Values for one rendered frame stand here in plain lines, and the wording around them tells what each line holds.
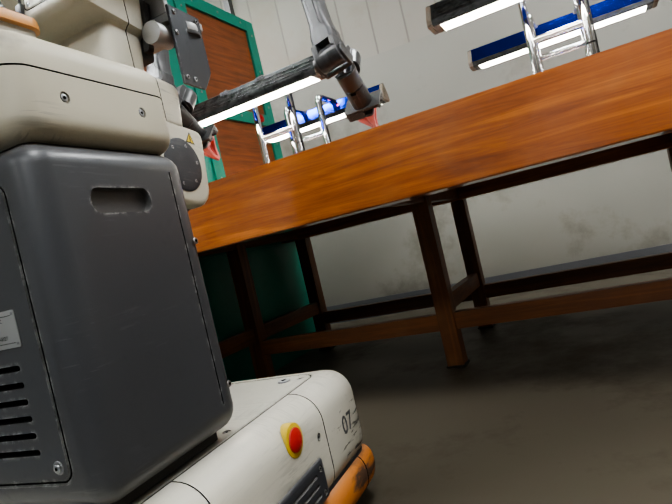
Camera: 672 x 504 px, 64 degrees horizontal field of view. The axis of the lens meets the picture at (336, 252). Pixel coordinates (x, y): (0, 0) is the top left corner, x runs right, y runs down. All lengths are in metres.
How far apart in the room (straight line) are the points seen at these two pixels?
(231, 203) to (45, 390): 0.97
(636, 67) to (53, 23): 1.10
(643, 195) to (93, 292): 2.96
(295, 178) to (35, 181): 0.88
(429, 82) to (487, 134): 2.17
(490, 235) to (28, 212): 2.88
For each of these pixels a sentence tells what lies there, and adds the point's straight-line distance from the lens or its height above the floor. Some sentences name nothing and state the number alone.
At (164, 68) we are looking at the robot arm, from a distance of 1.63.
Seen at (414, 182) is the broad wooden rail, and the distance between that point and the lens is 1.28.
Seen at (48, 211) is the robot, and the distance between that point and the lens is 0.62.
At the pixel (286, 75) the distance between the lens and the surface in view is 1.80.
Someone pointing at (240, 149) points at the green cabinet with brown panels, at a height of 1.07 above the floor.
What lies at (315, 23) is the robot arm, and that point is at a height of 1.06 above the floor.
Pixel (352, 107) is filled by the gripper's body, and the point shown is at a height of 0.86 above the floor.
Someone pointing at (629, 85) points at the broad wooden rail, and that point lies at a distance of 1.24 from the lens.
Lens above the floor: 0.51
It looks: 1 degrees down
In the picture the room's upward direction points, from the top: 13 degrees counter-clockwise
